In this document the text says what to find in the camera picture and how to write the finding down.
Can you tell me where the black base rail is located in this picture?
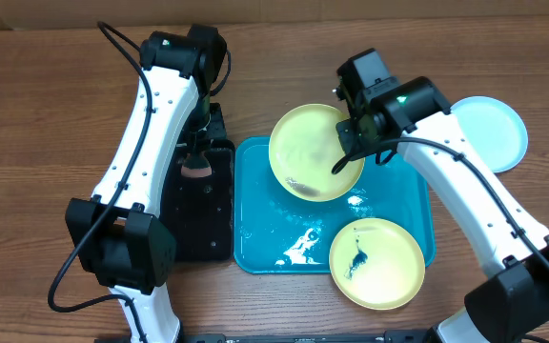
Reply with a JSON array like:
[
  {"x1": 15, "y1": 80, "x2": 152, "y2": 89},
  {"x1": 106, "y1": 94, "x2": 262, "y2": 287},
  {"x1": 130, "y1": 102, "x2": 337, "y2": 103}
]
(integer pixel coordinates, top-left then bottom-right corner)
[{"x1": 93, "y1": 328, "x2": 433, "y2": 343}]

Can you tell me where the yellow plate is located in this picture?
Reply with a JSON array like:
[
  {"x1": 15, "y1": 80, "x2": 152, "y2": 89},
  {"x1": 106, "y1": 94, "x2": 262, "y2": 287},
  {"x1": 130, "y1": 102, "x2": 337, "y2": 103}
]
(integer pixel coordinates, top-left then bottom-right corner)
[
  {"x1": 329, "y1": 218, "x2": 426, "y2": 311},
  {"x1": 269, "y1": 104, "x2": 365, "y2": 202}
]

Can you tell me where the light blue plate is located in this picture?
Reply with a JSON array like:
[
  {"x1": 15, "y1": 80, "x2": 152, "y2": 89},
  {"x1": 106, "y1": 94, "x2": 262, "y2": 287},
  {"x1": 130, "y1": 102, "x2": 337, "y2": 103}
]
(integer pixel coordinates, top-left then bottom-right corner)
[{"x1": 452, "y1": 96, "x2": 529, "y2": 173}]

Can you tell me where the black water tray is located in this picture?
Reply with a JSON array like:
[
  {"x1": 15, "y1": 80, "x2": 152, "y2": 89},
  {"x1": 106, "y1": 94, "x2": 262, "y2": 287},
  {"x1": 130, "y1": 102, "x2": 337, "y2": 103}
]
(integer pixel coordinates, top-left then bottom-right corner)
[{"x1": 160, "y1": 139, "x2": 235, "y2": 263}]

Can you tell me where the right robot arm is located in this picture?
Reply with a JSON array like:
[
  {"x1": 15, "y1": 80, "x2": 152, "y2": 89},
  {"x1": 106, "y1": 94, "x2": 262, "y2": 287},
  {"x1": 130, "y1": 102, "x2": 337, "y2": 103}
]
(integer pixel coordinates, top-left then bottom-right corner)
[{"x1": 332, "y1": 49, "x2": 549, "y2": 342}]

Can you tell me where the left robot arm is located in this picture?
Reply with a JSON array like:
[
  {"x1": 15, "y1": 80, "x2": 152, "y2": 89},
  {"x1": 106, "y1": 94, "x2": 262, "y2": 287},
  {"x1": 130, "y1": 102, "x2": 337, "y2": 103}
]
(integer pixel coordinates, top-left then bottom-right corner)
[{"x1": 48, "y1": 24, "x2": 231, "y2": 342}]

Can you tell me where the pink green sponge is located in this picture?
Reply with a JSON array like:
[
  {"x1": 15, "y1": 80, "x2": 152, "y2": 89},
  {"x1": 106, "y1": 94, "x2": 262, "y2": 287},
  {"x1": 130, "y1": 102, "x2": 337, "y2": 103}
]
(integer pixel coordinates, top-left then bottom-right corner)
[{"x1": 180, "y1": 153, "x2": 213, "y2": 178}]

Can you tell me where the teal plastic tray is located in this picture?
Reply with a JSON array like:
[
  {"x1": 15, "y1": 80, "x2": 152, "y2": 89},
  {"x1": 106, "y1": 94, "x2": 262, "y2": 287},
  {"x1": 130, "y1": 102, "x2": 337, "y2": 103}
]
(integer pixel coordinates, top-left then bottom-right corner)
[{"x1": 234, "y1": 136, "x2": 436, "y2": 274}]

